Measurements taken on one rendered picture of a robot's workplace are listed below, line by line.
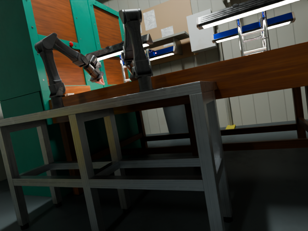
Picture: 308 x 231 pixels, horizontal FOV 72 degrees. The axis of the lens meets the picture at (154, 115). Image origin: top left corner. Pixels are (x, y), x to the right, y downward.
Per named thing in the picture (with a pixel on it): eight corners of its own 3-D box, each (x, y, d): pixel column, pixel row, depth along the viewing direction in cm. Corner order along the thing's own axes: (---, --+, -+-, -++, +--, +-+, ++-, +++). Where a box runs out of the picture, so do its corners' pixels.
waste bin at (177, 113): (197, 130, 346) (192, 96, 342) (191, 137, 306) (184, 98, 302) (172, 133, 365) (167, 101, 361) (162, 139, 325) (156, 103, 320)
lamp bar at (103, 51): (148, 42, 151) (146, 32, 150) (84, 62, 178) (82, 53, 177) (153, 44, 158) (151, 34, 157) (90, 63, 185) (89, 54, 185)
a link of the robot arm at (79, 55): (81, 60, 149) (39, 32, 127) (89, 57, 144) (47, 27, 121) (76, 75, 145) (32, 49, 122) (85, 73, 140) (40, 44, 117)
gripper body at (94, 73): (93, 75, 160) (87, 68, 154) (104, 73, 155) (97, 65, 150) (90, 82, 157) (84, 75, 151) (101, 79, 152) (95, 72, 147)
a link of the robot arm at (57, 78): (60, 94, 133) (44, 41, 127) (67, 93, 129) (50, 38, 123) (52, 96, 128) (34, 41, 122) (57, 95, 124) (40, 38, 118)
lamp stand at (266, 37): (277, 70, 122) (267, -9, 119) (240, 77, 131) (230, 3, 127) (274, 72, 139) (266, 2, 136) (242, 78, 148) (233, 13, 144)
